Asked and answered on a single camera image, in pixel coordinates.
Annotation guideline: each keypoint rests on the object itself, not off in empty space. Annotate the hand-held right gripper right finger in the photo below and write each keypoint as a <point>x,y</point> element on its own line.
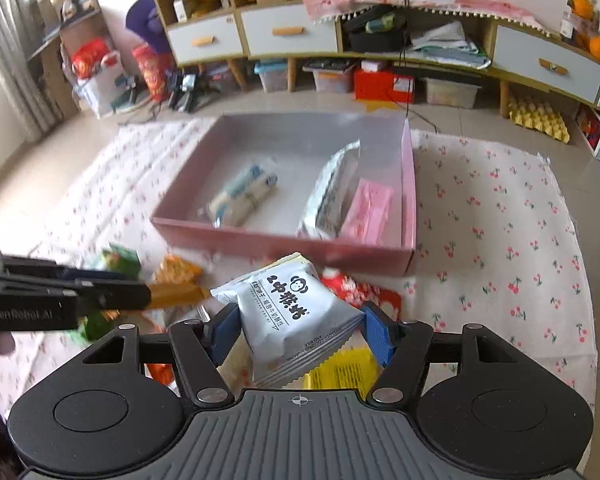
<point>380,335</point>

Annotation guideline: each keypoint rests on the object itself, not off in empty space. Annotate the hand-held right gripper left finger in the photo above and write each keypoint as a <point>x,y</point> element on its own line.
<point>224,332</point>

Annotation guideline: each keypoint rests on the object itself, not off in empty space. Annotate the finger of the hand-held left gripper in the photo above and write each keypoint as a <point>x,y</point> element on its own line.
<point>120,296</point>
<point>110,275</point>

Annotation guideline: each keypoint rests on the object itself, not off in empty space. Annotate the red snack packet white circles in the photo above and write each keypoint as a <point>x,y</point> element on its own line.
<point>350,290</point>

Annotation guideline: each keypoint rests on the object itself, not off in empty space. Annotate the yellow snack packet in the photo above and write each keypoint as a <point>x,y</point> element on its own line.
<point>337,372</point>

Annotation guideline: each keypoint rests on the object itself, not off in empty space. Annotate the orange snack bar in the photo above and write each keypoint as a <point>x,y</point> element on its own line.
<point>180,294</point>

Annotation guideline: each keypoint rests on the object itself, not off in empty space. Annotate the white snack packet black print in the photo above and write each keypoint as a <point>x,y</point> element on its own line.
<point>290,320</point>

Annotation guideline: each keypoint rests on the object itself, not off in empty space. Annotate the pink cardboard box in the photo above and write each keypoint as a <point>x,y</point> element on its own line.
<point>280,252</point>

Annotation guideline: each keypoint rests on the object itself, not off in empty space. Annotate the green snack packet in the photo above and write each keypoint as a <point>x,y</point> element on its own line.
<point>122,259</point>

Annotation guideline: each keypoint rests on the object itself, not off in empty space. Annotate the clear biscuit packet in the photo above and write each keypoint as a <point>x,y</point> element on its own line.
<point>237,367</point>

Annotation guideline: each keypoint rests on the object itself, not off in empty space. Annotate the orange red snack packet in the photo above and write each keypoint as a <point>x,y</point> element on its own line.
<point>160,374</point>

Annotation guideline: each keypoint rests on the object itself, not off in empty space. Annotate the pink snack packet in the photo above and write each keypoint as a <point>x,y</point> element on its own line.
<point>367,212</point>

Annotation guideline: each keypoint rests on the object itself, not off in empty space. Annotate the white blue snack packet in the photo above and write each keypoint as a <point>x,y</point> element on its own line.
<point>245,195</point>

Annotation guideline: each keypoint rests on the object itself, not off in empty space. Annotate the silver snack packet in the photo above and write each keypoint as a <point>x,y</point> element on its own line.
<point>325,195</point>

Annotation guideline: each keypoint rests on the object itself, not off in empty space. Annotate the cherry print cloth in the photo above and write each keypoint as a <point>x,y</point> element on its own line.
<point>480,210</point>

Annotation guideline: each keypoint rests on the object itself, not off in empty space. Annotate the white carton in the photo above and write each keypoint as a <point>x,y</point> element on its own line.
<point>100,92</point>

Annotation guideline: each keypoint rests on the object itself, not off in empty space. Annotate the black hand-held device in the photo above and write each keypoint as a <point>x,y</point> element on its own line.
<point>176,92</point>
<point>194,92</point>

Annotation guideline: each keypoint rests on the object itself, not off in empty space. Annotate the red printed bag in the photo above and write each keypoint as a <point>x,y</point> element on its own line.
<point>152,72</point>

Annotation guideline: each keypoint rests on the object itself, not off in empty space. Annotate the red plastic bag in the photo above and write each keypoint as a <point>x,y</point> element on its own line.
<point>91,57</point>

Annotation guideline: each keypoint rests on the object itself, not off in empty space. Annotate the grey curtain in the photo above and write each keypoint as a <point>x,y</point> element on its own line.
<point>10,60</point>

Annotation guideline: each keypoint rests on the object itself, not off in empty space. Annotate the red cardboard box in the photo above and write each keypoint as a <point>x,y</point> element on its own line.
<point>380,85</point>

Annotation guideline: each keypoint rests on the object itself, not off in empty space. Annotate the clear storage bin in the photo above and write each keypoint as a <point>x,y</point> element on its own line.
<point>452,94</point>
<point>332,79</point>

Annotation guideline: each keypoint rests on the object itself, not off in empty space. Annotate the purple plush object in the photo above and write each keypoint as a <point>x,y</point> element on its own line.
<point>145,25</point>

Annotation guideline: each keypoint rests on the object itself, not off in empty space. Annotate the wooden shelf rack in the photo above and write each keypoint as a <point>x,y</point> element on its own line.
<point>75,25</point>

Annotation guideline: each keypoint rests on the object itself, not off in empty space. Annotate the clear bin blue lid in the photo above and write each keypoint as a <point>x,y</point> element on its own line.
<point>272,77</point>

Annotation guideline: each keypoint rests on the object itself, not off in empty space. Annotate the flat white box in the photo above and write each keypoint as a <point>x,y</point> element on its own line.
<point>376,66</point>

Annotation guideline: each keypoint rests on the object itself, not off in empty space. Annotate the yellow egg tray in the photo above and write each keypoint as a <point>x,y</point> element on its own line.
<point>540,117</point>

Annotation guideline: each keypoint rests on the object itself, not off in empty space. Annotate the small white box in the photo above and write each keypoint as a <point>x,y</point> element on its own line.
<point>180,9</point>

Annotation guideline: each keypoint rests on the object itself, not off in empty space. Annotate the black storage box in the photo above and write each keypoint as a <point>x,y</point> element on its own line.
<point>372,37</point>

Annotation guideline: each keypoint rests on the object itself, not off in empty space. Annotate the pile of folded papers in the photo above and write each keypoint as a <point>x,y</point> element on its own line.
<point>447,45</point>

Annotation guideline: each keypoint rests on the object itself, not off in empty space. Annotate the wooden cabinet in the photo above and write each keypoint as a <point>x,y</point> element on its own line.
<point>487,40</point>

